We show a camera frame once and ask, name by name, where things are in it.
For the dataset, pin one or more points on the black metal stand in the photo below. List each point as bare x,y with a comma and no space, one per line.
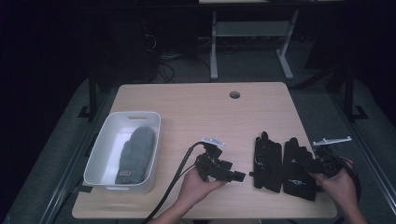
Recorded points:
92,93
349,93

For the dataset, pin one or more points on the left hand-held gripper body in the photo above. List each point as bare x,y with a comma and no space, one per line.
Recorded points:
214,168

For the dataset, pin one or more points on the black glove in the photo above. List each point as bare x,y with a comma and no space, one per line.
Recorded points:
295,183
267,165

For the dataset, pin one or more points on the grey mitten with label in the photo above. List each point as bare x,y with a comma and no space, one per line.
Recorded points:
137,152

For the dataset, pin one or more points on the person's left hand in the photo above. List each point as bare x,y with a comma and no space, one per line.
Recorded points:
193,191

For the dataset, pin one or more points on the white-framed desk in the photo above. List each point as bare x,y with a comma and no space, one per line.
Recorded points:
252,28

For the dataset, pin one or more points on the person's right hand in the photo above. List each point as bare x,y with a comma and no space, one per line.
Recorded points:
342,189

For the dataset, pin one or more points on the white plastic bin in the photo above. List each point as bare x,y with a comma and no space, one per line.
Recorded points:
102,161

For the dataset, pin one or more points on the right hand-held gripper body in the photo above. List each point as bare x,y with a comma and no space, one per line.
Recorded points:
328,165

